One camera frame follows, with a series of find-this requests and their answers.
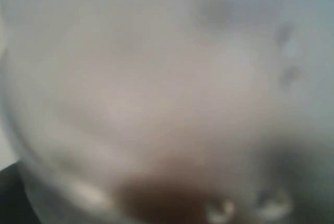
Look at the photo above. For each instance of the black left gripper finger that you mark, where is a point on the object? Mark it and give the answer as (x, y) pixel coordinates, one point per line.
(14, 205)

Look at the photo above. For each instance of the clear plastic measuring cup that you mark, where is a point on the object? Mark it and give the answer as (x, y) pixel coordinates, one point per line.
(235, 96)

